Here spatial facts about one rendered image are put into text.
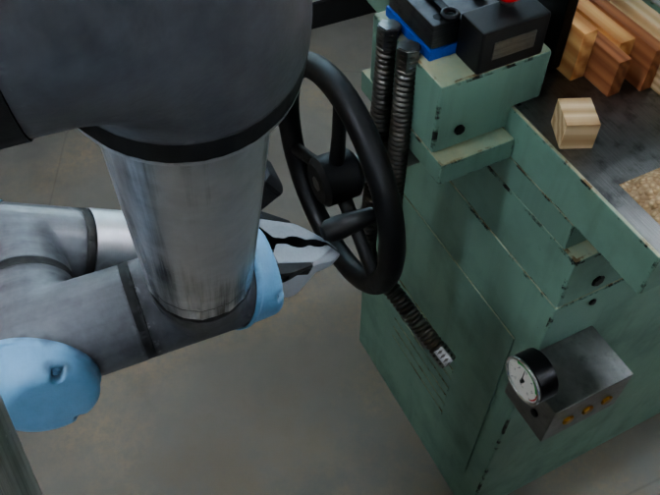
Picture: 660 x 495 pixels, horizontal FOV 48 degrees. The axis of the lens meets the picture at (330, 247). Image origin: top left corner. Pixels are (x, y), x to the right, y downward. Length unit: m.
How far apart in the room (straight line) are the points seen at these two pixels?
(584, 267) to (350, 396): 0.85
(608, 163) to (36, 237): 0.54
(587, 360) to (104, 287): 0.63
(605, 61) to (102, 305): 0.58
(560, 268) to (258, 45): 0.67
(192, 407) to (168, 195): 1.32
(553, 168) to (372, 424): 0.90
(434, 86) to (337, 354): 0.99
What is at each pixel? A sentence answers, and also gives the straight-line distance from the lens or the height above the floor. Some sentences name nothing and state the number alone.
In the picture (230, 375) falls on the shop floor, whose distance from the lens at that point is 1.64.
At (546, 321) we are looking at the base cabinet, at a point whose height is 0.68.
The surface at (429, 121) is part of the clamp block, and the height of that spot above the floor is 0.91.
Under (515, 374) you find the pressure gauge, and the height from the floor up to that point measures 0.65.
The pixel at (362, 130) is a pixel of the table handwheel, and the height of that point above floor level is 0.94.
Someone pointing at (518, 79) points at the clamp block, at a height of 0.94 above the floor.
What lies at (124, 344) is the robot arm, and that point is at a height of 0.98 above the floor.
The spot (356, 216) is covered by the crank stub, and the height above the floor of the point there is 0.87.
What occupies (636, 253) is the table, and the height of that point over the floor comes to 0.88.
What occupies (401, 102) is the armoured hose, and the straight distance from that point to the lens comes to 0.80.
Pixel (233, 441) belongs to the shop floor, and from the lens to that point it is 1.57.
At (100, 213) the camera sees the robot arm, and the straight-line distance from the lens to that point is 0.65.
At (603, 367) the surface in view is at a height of 0.62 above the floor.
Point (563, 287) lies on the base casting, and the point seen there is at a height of 0.75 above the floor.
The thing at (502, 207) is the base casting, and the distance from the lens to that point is 0.91.
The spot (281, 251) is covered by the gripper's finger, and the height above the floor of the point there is 0.87.
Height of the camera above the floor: 1.43
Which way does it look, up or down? 52 degrees down
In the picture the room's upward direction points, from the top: straight up
